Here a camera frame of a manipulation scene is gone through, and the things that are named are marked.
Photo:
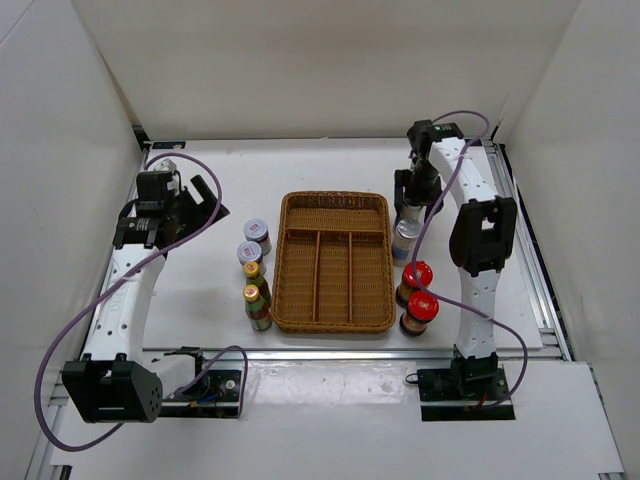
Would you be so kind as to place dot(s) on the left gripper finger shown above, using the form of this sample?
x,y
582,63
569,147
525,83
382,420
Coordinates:
x,y
206,196
214,212

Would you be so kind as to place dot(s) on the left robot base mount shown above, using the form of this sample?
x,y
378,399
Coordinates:
x,y
207,393

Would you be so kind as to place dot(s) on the far yellow-cap sauce bottle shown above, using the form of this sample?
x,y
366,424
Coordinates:
x,y
257,280

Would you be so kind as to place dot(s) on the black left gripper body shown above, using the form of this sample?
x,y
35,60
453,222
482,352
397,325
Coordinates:
x,y
189,217

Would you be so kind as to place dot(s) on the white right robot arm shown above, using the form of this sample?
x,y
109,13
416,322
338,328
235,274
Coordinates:
x,y
480,243

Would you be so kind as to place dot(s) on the grey-lid spice jar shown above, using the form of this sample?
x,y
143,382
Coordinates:
x,y
257,230
251,251

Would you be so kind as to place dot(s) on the near grey-lid spice jar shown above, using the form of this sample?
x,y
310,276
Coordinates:
x,y
251,251

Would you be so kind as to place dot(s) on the brown wicker divided tray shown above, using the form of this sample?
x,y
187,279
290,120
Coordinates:
x,y
333,271

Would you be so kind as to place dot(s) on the red-lid sauce jar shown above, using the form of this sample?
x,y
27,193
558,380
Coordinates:
x,y
421,309
410,277

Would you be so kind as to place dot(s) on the near red-lid sauce jar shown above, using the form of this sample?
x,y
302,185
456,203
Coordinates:
x,y
421,309

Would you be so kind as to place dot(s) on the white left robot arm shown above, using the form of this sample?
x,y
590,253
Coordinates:
x,y
111,382

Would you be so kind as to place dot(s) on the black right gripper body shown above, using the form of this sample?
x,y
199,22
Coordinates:
x,y
423,185

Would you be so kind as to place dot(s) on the far red-lid sauce jar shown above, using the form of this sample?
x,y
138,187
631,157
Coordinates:
x,y
410,277

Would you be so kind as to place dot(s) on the yellow-cap sauce bottle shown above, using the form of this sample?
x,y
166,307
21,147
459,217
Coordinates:
x,y
257,280
256,308

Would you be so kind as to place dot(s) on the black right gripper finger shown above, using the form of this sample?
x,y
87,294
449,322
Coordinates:
x,y
431,209
401,178

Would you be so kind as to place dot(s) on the near yellow-cap sauce bottle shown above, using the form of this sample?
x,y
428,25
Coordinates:
x,y
256,308

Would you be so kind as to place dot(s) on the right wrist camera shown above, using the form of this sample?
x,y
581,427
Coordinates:
x,y
421,135

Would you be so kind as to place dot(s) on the far grey-lid spice jar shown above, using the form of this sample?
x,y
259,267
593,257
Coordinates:
x,y
257,230

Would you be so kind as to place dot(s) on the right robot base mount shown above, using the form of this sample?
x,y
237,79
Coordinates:
x,y
443,399

